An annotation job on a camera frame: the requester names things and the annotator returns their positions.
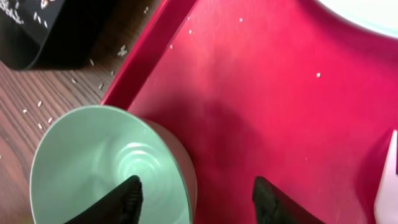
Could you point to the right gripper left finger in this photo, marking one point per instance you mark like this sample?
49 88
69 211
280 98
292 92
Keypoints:
122 205

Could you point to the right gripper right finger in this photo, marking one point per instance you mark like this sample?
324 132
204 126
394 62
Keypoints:
273 206

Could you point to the mint green bowl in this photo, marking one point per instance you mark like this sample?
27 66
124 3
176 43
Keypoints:
91 150

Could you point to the food scraps and rice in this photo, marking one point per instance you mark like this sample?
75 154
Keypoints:
19 10

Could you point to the white plastic fork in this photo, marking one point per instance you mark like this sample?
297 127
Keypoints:
385 205

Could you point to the red serving tray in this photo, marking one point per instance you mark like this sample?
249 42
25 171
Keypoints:
279 89

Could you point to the black rectangular tray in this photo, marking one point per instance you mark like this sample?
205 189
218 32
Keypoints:
64 45

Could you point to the light blue plate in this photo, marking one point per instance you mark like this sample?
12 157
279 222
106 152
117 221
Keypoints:
378 16

